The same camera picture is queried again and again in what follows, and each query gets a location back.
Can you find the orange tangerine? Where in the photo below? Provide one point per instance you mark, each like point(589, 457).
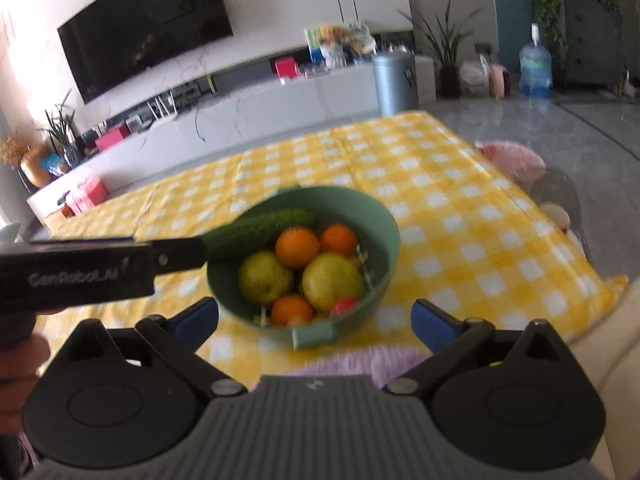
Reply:
point(339, 238)
point(290, 311)
point(296, 247)

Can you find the yellow checkered tablecloth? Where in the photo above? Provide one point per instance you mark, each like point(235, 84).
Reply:
point(433, 218)

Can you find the potted grass plant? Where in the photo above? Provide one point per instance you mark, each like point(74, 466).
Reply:
point(62, 134)

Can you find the white wifi router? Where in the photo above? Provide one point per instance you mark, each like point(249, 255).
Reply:
point(163, 108)

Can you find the small yellow pear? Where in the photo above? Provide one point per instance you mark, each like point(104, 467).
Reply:
point(262, 279)

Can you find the blue water jug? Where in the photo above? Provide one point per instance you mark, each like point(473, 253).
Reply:
point(535, 67)

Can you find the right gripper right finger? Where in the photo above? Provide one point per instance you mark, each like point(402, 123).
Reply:
point(434, 327)

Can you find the red box on cabinet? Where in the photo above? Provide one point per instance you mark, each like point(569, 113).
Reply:
point(286, 68)

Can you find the green cucumber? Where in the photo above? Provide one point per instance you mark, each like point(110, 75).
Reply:
point(247, 234)

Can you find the dark drawer cabinet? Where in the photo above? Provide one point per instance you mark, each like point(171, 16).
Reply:
point(593, 35)

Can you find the pink storage box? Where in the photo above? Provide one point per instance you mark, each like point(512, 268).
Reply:
point(86, 195)

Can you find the green colander bowl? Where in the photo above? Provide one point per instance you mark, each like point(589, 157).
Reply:
point(376, 260)

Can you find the golden vase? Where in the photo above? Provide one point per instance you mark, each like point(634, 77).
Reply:
point(31, 165)

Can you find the red cherry tomato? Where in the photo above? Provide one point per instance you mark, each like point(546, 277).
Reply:
point(343, 307)

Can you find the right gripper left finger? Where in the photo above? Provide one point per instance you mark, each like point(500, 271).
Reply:
point(194, 325)

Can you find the white marble tv cabinet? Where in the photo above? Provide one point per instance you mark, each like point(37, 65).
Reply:
point(251, 116)

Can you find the tall potted plant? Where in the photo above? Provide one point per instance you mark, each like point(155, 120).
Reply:
point(444, 39)

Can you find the black wall television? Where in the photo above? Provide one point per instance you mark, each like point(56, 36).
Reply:
point(111, 41)

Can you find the magenta box on cabinet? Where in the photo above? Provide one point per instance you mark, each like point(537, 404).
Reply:
point(112, 137)

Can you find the large yellow-green pear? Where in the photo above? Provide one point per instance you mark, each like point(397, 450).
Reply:
point(329, 278)

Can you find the teddy bear toy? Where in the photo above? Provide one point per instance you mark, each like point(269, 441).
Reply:
point(331, 46)

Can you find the left hand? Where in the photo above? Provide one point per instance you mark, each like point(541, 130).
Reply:
point(19, 374)

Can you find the grey metal trash bin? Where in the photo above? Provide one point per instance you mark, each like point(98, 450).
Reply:
point(395, 82)

